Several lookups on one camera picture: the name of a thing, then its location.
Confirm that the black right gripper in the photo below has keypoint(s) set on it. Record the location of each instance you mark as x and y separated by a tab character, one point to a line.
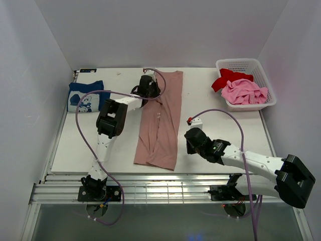
189	150

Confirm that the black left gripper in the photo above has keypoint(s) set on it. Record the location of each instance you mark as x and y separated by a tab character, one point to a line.
157	91

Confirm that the dusty pink printed t-shirt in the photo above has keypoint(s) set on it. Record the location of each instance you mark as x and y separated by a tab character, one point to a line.
159	126

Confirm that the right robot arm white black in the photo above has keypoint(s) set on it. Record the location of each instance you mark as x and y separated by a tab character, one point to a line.
285	178

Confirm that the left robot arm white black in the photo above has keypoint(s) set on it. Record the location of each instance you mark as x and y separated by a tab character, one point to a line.
110	124

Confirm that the folded blue printed t-shirt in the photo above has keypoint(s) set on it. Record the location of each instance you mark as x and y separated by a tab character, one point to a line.
90	103

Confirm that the small blue label sticker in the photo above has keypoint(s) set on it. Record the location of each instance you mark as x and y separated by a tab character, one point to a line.
87	70

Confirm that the bright pink t-shirt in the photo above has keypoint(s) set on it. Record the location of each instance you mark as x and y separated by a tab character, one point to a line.
244	92

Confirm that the red t-shirt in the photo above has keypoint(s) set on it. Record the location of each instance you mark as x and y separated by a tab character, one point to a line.
229	75

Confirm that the white plastic laundry basket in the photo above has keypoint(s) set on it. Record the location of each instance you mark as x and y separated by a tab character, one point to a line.
252	67

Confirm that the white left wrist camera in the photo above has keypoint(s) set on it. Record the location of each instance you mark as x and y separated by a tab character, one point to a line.
149	72

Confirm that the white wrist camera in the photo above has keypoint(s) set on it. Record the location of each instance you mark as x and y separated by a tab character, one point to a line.
195	123
149	72

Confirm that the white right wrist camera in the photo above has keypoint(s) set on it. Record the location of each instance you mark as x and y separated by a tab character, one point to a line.
195	123

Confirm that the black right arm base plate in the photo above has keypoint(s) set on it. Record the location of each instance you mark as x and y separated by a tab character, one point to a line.
226	193

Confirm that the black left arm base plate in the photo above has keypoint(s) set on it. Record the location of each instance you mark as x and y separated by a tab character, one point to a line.
112	193

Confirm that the aluminium table frame rails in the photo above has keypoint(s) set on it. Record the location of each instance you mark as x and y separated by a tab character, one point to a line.
138	188

